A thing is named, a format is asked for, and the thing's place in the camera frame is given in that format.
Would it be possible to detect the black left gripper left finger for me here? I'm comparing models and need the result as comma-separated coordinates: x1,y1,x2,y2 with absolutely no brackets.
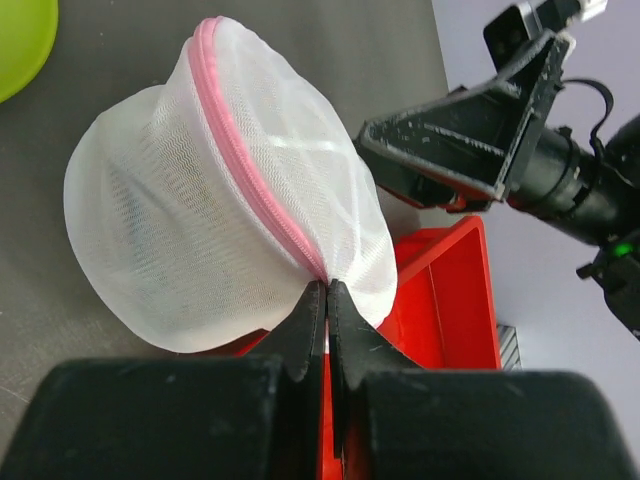
1,282,325,479

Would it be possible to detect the green plastic bowl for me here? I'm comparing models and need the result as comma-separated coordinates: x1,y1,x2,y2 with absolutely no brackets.
0,0,59,102

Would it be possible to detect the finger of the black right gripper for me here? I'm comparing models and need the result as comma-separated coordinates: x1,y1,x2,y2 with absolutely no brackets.
374,171,488,213

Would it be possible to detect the white mesh laundry bag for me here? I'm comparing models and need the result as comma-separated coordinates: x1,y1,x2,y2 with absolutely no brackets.
63,16,397,353

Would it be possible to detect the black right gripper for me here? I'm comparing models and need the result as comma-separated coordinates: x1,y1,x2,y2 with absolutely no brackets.
354,1,639,336

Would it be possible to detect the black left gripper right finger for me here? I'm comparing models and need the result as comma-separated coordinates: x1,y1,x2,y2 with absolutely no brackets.
327,281,639,479

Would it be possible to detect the red plastic tray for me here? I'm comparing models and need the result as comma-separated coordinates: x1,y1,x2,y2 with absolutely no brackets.
232,217,501,479

